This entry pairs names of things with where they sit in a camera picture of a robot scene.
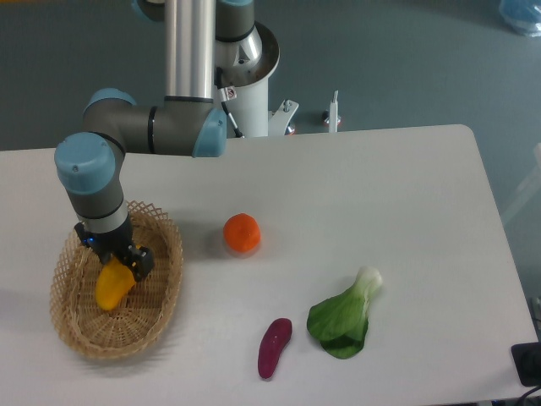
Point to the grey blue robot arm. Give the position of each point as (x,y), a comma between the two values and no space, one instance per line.
(186,124)

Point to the blue plastic bag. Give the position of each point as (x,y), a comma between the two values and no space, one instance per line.
(523,16)

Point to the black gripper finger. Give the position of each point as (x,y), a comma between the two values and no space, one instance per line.
(138,259)

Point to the black device at table edge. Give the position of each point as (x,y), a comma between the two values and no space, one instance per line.
(526,357)

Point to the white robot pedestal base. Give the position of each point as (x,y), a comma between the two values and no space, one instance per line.
(244,70)

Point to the purple sweet potato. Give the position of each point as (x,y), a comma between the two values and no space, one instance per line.
(275,339)

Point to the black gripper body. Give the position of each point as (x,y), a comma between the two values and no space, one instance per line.
(114,243)

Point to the green bok choy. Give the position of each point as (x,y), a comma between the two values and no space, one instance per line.
(340,323)

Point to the orange tangerine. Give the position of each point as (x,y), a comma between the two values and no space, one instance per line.
(241,233)

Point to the woven wicker basket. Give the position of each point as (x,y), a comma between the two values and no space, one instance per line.
(100,311)

